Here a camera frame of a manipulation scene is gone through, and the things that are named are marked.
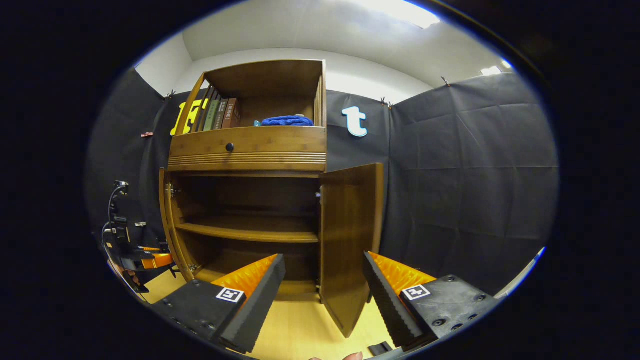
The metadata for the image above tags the black backdrop cloth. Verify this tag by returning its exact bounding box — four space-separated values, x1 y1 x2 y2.
85 67 560 296

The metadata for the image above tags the dark brown book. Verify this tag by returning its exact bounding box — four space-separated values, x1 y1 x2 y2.
214 98 229 130

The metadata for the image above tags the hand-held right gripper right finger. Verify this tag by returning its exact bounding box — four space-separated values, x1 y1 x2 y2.
362 251 501 351

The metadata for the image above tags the large ceiling light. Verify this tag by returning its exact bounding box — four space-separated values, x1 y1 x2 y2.
350 0 441 29

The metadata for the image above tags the reddish brown book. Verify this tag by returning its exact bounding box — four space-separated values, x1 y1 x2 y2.
221 98 241 129

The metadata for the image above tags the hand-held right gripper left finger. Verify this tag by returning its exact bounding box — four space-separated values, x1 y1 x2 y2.
150 253 287 354

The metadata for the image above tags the wooden shoe cabinet door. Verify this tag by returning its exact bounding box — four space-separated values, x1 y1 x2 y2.
319 162 385 339
159 167 196 282

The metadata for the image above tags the wooden drawer with ribbed trim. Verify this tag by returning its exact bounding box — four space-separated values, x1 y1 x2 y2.
167 125 328 173

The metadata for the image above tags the wooden double-door shoe cabinet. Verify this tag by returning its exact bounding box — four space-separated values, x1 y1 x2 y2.
159 59 386 340

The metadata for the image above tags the blue folded towel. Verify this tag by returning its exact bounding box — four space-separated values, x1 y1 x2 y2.
260 115 315 127

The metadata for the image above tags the wooden inner shelf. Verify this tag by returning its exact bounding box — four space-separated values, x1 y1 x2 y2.
175 216 321 244

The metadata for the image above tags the small ceiling light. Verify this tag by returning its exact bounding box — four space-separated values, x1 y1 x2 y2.
480 60 513 77

